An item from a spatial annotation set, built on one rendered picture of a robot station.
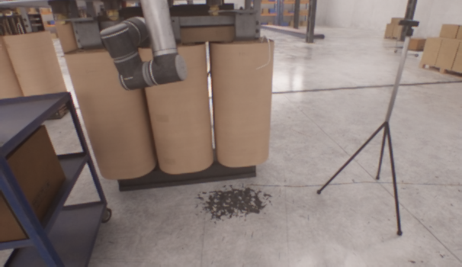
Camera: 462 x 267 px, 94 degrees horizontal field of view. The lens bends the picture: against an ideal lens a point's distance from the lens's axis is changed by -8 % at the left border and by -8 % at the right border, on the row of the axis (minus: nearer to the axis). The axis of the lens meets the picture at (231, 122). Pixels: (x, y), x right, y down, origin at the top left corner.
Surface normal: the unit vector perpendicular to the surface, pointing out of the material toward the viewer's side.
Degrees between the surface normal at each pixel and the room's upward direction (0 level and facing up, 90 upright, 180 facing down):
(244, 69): 90
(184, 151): 90
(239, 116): 90
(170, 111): 90
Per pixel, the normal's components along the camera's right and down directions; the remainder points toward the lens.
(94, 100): 0.15, 0.42
